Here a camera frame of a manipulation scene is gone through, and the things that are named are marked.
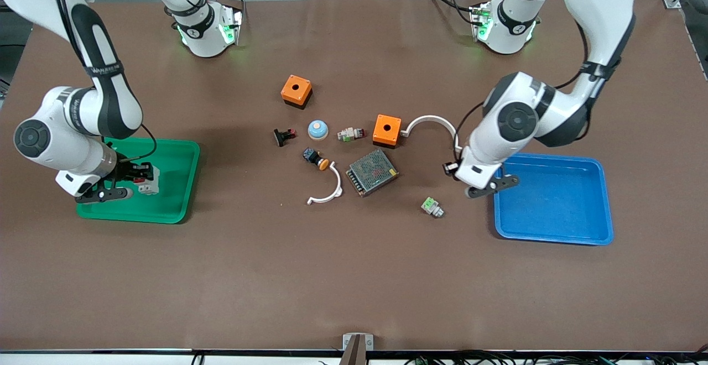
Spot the brown table mat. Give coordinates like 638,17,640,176
0,0,708,352

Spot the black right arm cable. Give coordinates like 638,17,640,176
50,0,159,161

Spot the metal mesh power supply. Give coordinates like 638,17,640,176
346,149,400,197

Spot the green push button switch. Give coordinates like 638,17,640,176
420,196,445,219

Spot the blue black orange push button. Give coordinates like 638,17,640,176
302,148,330,171

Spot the white red circuit breaker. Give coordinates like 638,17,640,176
137,166,161,196

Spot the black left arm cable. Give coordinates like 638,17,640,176
455,21,590,153

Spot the white semicircular pipe clamp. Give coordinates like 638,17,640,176
307,164,344,206
400,115,462,153

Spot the blue plastic tray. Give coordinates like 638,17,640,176
492,152,615,246

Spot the green plastic tray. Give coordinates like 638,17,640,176
76,137,201,225

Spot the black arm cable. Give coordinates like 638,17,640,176
50,0,159,161
455,21,590,153

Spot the grey metal bracket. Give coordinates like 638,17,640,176
339,333,374,365

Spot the orange button box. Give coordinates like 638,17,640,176
372,114,403,149
280,74,314,110

